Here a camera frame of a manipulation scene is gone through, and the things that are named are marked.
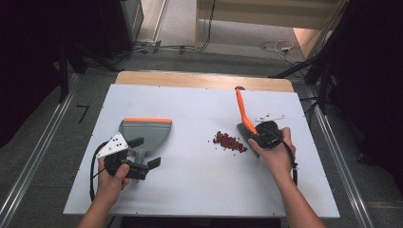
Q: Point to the white board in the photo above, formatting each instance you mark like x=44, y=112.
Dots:
x=190, y=190

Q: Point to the person's left hand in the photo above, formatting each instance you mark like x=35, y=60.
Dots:
x=109, y=188

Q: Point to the pile of red beans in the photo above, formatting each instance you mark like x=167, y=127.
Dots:
x=229, y=142

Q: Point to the dark round table grommet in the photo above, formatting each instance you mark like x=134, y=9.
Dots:
x=240, y=87

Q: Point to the wooden table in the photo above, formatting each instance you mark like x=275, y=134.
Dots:
x=190, y=79

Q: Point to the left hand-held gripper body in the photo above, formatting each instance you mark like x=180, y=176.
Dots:
x=115, y=145

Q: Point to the black metal stand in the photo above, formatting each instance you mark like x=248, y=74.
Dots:
x=323, y=82
x=63, y=72

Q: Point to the grey dustpan with orange edge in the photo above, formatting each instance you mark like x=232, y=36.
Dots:
x=149, y=133

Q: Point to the dark cabinet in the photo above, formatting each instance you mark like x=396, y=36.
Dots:
x=120, y=25

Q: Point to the dark curtain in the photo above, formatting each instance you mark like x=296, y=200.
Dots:
x=370, y=79
x=28, y=63

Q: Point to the aluminium floor rail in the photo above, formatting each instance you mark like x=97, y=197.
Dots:
x=38, y=145
x=345, y=177

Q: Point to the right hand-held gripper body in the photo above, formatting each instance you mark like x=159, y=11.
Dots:
x=269, y=133

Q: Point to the person's right hand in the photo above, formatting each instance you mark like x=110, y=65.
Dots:
x=278, y=160

